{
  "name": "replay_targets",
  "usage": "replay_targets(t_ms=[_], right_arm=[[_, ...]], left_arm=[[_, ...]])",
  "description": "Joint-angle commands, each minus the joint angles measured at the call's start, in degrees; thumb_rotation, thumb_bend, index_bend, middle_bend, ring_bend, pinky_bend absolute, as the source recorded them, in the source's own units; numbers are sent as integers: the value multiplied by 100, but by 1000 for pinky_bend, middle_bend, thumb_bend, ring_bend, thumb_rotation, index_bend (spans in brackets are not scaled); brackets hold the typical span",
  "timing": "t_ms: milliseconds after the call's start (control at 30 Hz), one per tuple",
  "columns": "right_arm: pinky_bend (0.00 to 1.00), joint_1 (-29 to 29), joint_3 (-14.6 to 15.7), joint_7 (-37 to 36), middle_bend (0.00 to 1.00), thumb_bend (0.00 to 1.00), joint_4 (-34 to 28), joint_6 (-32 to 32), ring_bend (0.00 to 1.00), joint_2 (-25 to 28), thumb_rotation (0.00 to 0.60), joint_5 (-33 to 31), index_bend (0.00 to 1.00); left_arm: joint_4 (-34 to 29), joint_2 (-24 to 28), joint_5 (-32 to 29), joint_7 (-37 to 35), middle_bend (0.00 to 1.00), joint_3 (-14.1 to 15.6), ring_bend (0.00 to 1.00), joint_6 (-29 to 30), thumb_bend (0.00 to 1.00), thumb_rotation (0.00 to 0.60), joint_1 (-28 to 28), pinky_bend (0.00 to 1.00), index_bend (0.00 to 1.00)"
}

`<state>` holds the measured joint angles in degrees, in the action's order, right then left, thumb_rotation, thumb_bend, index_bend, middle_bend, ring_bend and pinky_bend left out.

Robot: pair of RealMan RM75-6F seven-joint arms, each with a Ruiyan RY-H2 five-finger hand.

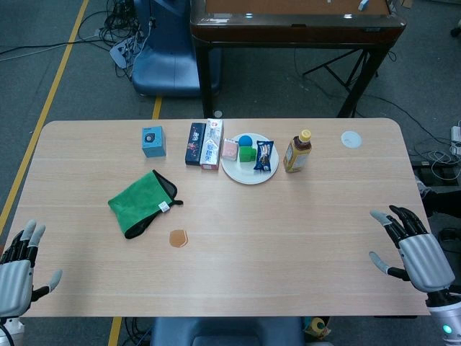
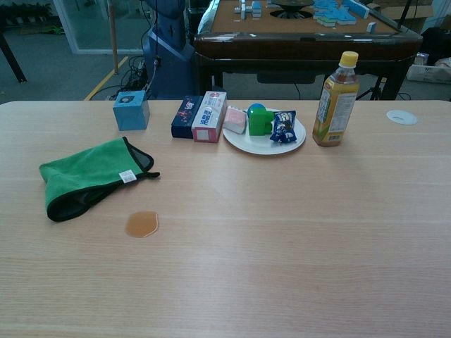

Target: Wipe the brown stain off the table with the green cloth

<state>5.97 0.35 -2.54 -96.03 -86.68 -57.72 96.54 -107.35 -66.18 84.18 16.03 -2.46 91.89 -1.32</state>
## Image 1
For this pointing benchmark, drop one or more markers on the dark brown wooden table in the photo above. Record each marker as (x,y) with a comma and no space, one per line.
(288,32)

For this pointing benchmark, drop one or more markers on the white round table grommet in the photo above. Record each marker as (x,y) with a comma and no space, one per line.
(351,138)

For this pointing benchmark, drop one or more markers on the light blue small object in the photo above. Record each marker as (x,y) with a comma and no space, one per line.
(363,4)

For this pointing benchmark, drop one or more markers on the tea bottle yellow cap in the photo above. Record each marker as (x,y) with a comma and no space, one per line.
(296,155)

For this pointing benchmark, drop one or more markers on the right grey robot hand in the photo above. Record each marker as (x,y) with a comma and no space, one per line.
(425,259)

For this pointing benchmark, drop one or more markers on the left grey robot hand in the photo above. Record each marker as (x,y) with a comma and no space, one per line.
(16,281)

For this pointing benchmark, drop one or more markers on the white wall socket strip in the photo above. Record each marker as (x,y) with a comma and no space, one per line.
(456,137)

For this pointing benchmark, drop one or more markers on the white power strip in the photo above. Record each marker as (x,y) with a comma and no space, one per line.
(120,52)

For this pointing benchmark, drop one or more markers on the blue snack packet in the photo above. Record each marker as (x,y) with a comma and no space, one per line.
(264,155)

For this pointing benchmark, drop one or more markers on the brown liquid spill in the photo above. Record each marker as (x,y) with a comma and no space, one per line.
(178,239)

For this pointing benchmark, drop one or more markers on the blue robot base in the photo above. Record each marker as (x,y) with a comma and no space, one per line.
(165,54)

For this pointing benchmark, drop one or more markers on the white red toothpaste box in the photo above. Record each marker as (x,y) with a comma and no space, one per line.
(211,147)

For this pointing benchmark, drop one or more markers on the dark blue toothpaste box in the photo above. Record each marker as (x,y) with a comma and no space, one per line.
(194,144)

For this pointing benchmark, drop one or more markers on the person leg with shoe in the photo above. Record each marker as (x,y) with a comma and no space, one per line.
(444,203)

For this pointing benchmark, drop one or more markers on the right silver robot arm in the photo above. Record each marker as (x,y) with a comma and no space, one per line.
(446,320)

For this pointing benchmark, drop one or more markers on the green cube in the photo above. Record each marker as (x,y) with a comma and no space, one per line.
(247,155)

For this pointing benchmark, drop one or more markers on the pink block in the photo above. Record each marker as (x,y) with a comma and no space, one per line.
(229,149)

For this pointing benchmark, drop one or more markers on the blue ball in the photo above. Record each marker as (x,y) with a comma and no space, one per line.
(246,141)

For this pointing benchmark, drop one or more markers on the light blue small box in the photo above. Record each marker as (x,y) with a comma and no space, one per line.
(154,142)

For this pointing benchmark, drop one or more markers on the white round plate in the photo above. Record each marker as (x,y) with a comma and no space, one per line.
(245,173)

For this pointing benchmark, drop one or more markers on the green cloth black trim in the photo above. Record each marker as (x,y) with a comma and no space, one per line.
(140,202)

